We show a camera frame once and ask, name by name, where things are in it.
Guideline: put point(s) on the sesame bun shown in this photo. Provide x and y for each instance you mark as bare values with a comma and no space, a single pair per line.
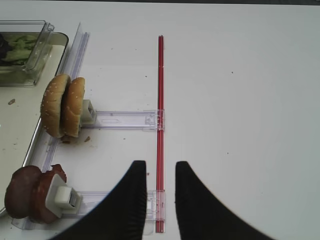
51,104
72,107

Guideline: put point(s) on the clear plastic salad box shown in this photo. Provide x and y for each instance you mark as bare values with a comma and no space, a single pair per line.
29,73

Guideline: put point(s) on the front sesame bun top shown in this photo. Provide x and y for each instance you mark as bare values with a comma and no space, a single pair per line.
51,104

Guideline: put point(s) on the front meat patty slice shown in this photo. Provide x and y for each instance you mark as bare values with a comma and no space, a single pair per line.
18,193

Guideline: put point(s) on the white metal tray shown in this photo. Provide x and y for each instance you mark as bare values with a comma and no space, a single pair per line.
20,114

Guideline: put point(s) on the rear meat patty slice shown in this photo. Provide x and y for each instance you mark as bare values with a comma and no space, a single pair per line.
57,169

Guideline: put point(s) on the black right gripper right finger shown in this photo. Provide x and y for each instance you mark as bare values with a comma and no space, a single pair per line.
201,216

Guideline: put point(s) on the right red rail strip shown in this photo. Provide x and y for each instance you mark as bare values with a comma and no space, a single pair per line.
159,224

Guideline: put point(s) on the meat patty slice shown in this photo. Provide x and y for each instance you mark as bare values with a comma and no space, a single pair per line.
18,193
57,169
38,211

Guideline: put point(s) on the green lettuce leaves pile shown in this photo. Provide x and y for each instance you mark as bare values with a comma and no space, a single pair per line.
22,46

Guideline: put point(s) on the white bun pusher block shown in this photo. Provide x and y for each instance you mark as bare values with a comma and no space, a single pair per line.
88,114

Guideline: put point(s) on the right upper clear pusher track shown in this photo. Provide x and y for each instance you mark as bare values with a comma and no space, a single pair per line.
146,120

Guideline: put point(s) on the rear sesame bun top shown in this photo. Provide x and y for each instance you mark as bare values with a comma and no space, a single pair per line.
72,107

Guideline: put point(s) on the right clear long divider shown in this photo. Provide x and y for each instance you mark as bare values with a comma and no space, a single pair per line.
43,147

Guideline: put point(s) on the purple cabbage leaves pile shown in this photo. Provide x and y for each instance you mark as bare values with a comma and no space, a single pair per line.
4,47

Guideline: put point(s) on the clear pusher track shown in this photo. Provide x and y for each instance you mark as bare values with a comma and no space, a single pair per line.
146,120
155,212

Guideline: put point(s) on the right lower clear pusher track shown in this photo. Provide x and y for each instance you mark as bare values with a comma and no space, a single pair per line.
155,212

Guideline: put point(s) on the middle meat patty slice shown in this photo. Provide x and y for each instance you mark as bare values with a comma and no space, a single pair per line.
38,211

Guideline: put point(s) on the white patty pusher block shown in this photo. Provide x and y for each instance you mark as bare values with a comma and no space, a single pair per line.
62,199

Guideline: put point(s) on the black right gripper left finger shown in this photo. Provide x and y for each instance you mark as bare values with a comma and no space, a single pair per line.
120,216

